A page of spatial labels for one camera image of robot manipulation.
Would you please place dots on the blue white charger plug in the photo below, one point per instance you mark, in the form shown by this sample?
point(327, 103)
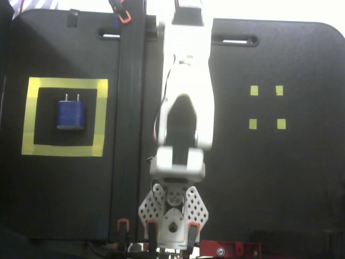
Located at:
point(70, 114)

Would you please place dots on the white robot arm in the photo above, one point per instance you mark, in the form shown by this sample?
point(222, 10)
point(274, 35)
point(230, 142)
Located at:
point(186, 78)

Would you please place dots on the long black flat strip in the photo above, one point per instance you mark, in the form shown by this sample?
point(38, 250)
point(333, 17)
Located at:
point(130, 81)

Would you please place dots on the small yellow tape marker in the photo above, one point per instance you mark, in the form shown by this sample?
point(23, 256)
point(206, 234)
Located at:
point(279, 90)
point(281, 124)
point(254, 90)
point(252, 124)

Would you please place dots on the orange black spring clamp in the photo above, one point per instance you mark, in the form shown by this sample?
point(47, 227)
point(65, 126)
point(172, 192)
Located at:
point(124, 19)
point(123, 229)

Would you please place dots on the yellow tape square outline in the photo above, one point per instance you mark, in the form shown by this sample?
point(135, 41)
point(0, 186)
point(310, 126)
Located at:
point(62, 150)

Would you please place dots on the striped white cloth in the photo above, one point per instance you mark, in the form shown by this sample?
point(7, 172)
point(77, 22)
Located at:
point(40, 4)

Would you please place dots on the red triangular post bracket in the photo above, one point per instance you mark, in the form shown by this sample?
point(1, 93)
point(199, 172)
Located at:
point(234, 246)

